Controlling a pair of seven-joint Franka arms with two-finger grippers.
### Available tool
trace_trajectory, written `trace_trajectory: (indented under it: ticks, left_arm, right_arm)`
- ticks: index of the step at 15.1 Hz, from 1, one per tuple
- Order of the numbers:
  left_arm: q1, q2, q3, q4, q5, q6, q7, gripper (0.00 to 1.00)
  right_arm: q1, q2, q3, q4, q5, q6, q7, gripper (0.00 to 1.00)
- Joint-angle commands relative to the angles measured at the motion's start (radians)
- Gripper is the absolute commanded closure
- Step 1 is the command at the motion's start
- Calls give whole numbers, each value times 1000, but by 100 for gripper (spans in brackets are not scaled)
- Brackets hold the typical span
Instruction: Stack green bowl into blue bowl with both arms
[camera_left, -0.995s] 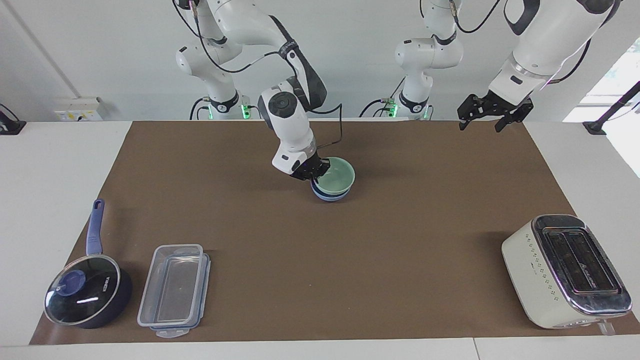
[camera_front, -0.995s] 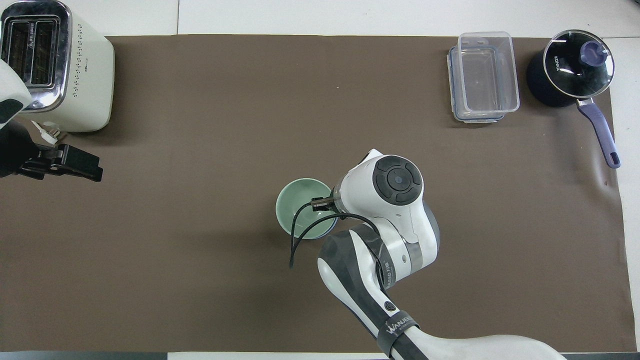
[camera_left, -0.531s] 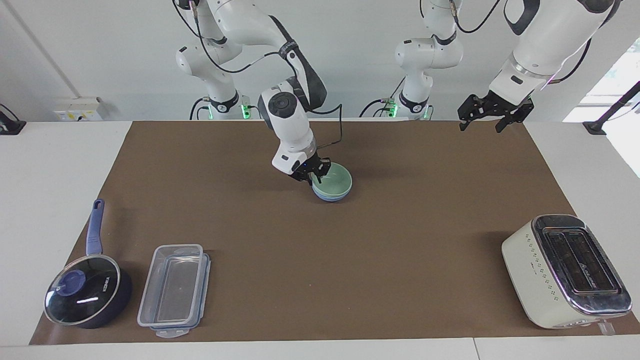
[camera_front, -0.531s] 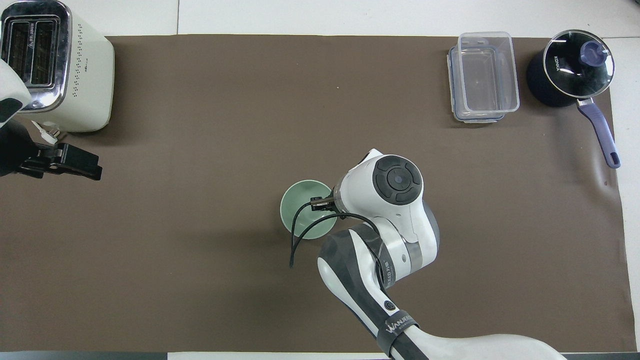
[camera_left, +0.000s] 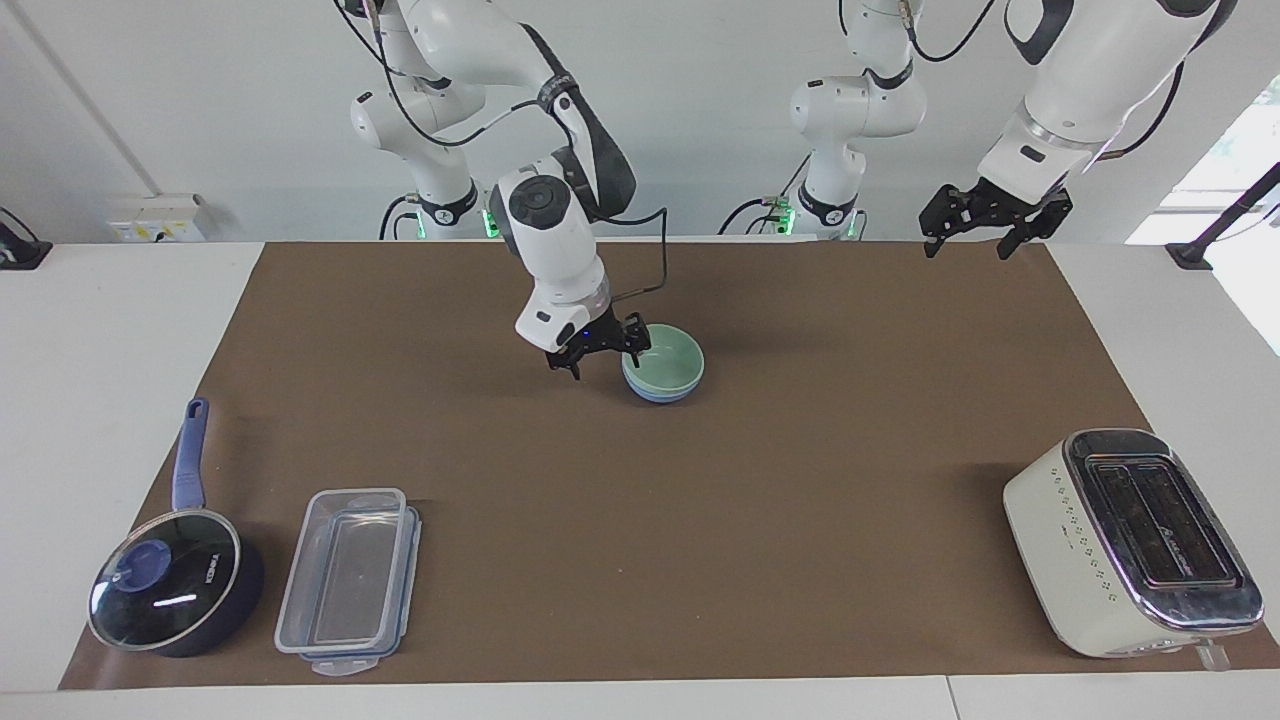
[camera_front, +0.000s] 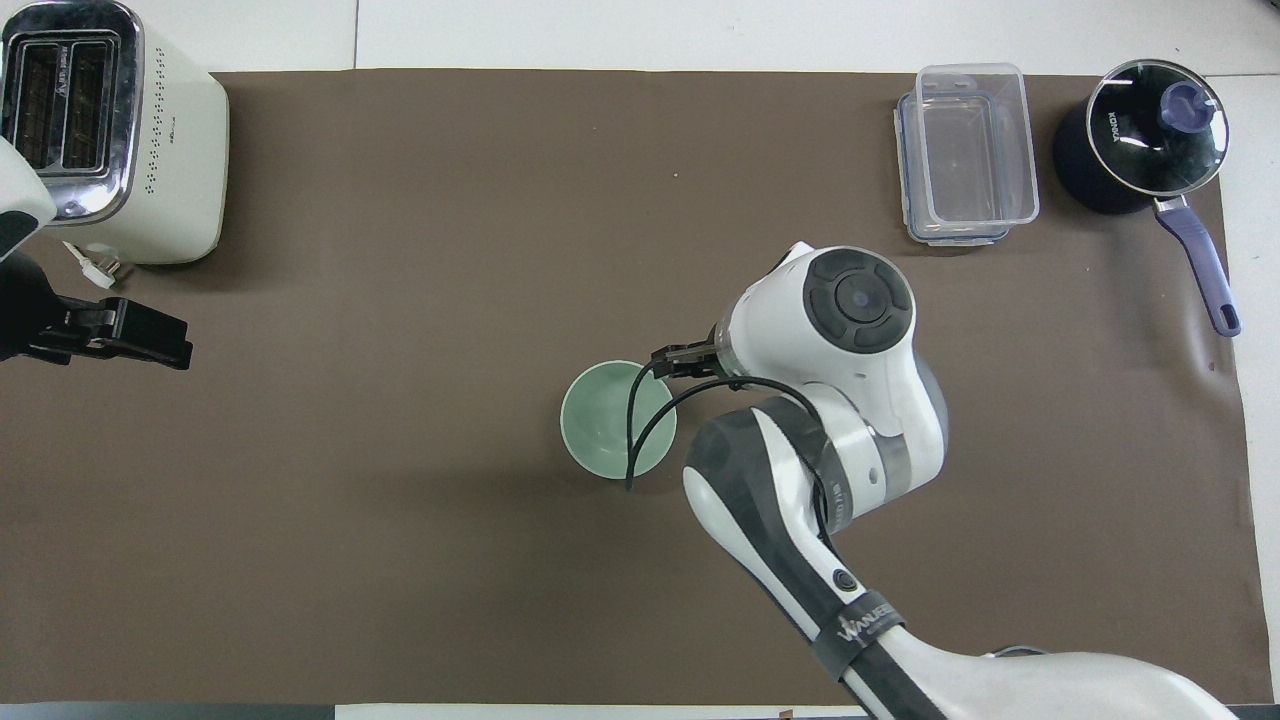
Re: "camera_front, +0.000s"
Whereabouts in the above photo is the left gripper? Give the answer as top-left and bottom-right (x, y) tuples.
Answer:
(0, 250), (121, 365)

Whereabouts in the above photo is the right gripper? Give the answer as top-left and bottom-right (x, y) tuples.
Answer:
(651, 339), (722, 381)

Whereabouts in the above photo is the green bowl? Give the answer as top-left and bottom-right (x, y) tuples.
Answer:
(559, 360), (679, 481)

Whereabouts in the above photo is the white power plug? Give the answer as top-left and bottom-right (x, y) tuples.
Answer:
(62, 240), (122, 291)

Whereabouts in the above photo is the cream toaster with chrome top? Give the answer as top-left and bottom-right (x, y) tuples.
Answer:
(0, 0), (231, 267)

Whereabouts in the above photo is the clear plastic container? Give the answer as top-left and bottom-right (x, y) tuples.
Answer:
(916, 62), (1040, 228)

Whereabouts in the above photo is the glass lid with purple knob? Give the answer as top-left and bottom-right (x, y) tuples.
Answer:
(1085, 58), (1229, 199)

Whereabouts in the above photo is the black cable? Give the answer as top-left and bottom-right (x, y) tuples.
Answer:
(624, 357), (837, 547)

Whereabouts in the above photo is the black saucepan with purple handle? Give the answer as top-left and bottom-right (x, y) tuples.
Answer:
(1051, 58), (1243, 339)

